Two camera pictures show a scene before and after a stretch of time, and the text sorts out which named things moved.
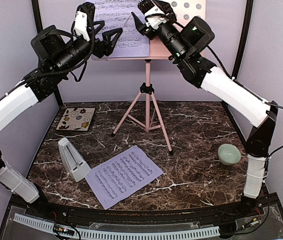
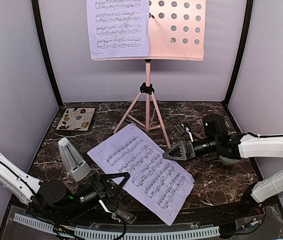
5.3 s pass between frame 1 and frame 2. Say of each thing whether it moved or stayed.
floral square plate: stayed
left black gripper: moved
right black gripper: moved
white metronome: stayed
